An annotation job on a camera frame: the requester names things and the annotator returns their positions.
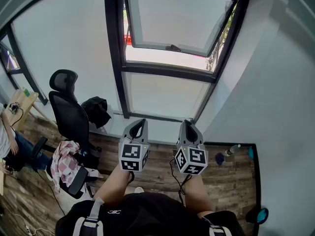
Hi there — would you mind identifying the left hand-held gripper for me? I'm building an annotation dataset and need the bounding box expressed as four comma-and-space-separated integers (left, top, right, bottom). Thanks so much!
118, 118, 150, 173

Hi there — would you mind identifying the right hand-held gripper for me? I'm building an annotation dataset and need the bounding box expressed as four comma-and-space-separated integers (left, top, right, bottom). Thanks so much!
174, 119, 209, 176

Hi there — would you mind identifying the person's left forearm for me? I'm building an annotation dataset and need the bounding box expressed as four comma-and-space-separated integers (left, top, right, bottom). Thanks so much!
93, 165, 133, 206

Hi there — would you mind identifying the person's right forearm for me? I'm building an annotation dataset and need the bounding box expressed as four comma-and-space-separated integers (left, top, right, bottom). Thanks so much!
183, 173, 214, 218

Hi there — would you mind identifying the grey framed awning window sash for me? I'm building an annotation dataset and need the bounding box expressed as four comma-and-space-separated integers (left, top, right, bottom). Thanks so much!
125, 0, 238, 58

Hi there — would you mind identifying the black framed side window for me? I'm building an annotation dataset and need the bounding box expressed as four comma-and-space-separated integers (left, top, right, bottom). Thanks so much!
0, 21, 49, 106

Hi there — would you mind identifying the dark blue cloth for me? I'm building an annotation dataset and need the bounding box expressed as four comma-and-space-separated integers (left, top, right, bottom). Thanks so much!
215, 152, 225, 167

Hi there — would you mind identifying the clear plastic water bottle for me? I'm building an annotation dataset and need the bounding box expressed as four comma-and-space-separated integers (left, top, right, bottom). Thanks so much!
224, 144, 242, 157

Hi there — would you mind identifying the black jacket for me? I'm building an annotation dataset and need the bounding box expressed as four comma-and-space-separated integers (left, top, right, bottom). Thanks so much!
80, 96, 112, 129

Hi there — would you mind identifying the black mesh office chair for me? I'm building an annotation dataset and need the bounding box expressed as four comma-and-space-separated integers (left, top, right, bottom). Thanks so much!
31, 69, 102, 199

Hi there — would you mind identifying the pink checkered cloth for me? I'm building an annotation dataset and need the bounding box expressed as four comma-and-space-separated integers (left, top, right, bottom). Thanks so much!
50, 140, 86, 194

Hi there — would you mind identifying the person's black t-shirt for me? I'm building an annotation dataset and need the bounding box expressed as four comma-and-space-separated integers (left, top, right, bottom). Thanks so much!
55, 192, 247, 236

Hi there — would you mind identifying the black round blue-lens object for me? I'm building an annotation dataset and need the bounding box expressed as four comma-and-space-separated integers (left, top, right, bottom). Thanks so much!
245, 207, 270, 225

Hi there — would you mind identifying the light wooden table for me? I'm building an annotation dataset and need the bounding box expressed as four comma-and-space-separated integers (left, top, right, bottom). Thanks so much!
4, 89, 58, 133

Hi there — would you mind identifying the small device with markers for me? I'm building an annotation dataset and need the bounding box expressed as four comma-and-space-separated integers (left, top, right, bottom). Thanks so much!
8, 101, 21, 115

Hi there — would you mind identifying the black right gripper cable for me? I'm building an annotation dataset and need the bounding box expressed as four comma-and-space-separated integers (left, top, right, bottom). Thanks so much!
169, 160, 193, 204

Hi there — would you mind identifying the black window frame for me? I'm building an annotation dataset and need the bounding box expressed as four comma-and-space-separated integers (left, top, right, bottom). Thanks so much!
104, 0, 253, 123

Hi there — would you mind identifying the white harness shoulder strap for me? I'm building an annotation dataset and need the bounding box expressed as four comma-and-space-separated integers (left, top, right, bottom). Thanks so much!
201, 216, 232, 236
72, 197, 104, 236

